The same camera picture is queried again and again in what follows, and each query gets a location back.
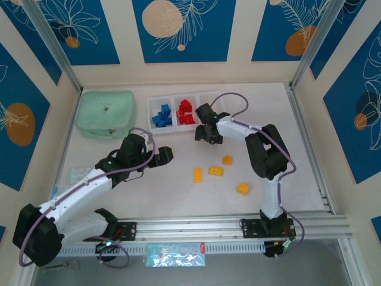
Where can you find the red lego brick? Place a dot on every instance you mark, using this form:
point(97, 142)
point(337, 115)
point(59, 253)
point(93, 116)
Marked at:
point(189, 119)
point(181, 120)
point(186, 104)
point(180, 113)
point(187, 112)

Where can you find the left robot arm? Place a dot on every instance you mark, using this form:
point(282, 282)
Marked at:
point(74, 193)

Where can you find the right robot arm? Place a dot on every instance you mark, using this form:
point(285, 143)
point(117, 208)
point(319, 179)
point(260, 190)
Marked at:
point(271, 193)

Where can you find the yellow lego brick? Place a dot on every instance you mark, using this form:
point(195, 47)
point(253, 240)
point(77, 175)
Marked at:
point(215, 171)
point(198, 174)
point(243, 188)
point(227, 160)

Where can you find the mint green zipper pouch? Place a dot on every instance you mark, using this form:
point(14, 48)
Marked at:
point(102, 111)

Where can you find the printed plastic packet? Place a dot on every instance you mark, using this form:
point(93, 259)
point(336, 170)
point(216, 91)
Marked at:
point(175, 254)

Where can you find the black electronics hub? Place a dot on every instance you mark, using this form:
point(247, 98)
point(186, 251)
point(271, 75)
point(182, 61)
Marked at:
point(276, 248)
point(105, 245)

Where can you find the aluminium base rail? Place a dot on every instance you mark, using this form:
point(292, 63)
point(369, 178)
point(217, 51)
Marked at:
point(190, 228)

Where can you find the aluminium side rail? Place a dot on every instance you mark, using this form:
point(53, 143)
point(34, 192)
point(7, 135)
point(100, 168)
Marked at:
point(300, 119)

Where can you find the aluminium frame post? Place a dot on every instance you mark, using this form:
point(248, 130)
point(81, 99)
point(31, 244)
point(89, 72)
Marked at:
point(50, 38)
point(315, 38)

